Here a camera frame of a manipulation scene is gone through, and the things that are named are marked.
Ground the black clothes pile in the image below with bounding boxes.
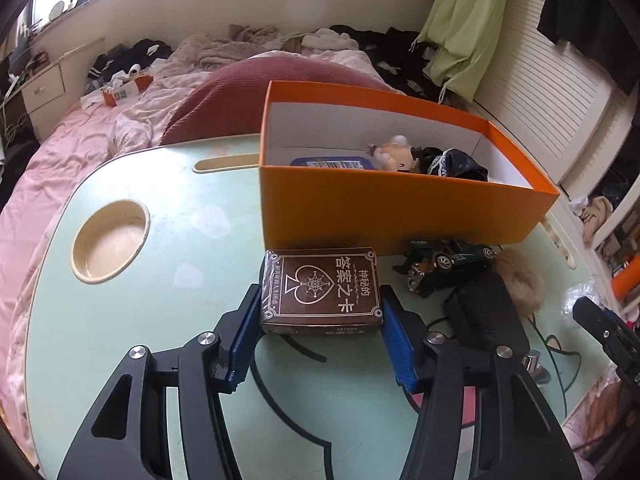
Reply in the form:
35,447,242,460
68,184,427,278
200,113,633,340
330,24,451,103

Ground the light green cartoon desktop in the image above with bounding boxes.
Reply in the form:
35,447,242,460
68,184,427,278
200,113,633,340
25,142,621,480

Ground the maroon corduroy pillow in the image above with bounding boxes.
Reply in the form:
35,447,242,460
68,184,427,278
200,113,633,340
160,56,406,147

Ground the white drawer cabinet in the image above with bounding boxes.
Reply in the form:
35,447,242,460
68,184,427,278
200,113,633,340
20,35,108,136

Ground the orange and white carton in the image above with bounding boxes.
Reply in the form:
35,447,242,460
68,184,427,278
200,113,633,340
100,75,153,107

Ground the doll figure keychain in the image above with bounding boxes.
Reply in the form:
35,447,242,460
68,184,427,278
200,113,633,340
367,135,426,173

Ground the pink floral quilt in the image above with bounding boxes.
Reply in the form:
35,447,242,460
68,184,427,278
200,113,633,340
107,35,381,151

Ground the blue tin box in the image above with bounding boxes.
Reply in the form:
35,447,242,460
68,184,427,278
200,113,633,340
289,155,377,171

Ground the white shelf unit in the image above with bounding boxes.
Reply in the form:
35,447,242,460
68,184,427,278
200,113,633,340
590,150,640,281

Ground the black hanging garment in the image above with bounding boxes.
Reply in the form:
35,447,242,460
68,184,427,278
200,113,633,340
537,0,640,96

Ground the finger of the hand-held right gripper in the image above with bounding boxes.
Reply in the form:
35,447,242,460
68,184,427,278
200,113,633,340
572,296,640,381

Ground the black striped clothes heap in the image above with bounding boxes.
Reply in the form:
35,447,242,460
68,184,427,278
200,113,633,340
87,37,173,86

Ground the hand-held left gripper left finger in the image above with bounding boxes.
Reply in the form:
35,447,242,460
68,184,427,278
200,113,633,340
56,282,263,480

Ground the light green curtain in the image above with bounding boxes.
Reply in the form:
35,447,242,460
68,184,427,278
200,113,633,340
417,0,511,103

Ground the black lace cloth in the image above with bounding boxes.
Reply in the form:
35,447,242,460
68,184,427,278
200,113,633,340
417,146,490,183

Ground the brown card deck box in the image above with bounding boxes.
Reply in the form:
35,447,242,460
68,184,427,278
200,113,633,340
258,247,385,336

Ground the orange cardboard box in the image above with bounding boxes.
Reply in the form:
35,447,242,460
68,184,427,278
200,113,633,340
258,80,560,261

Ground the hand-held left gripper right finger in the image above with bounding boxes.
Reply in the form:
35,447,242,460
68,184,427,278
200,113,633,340
379,284,583,480

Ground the beige cloth on shelf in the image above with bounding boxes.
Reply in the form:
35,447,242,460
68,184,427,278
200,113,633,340
580,195,615,243

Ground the white louvred closet door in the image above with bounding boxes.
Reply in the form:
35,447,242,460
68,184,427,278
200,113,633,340
470,10,626,186

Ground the pink bed sheet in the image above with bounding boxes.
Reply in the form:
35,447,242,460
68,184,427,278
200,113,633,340
0,105,166,426

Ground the green toy car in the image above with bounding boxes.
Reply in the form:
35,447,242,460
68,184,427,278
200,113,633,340
394,237,497,293

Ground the orange bottle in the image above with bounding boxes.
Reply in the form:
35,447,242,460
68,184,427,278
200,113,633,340
612,260,640,298

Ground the beige fleece blanket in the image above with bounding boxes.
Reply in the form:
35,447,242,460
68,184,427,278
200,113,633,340
172,25,281,68

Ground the black case with red edge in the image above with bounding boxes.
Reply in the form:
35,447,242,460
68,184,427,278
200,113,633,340
444,276,531,358

